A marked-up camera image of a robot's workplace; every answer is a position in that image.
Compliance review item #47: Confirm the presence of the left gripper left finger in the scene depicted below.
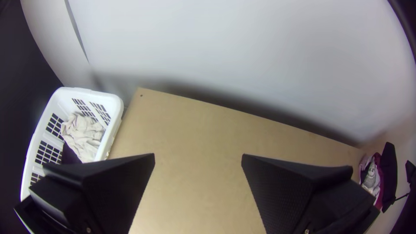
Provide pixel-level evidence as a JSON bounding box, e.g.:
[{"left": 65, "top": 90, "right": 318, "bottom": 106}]
[{"left": 28, "top": 153, "right": 156, "bottom": 234}]

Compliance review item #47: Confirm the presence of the heap of clothes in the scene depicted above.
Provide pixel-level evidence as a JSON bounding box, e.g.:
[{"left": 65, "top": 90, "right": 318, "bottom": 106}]
[{"left": 358, "top": 142, "right": 399, "bottom": 214}]

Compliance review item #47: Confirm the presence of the white laundry basket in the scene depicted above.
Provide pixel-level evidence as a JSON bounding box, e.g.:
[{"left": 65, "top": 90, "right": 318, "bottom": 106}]
[{"left": 20, "top": 86, "right": 125, "bottom": 228}]

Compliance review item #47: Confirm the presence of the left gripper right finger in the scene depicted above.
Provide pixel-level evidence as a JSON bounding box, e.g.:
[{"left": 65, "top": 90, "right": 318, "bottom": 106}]
[{"left": 241, "top": 153, "right": 377, "bottom": 234}]

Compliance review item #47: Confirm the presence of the dark garment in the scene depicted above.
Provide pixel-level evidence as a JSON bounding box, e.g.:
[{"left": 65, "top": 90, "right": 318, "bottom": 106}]
[{"left": 61, "top": 142, "right": 82, "bottom": 165}]

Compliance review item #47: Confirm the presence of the cream garment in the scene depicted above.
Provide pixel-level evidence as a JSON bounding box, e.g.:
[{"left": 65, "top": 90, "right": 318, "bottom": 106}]
[{"left": 60, "top": 112, "right": 106, "bottom": 163}]

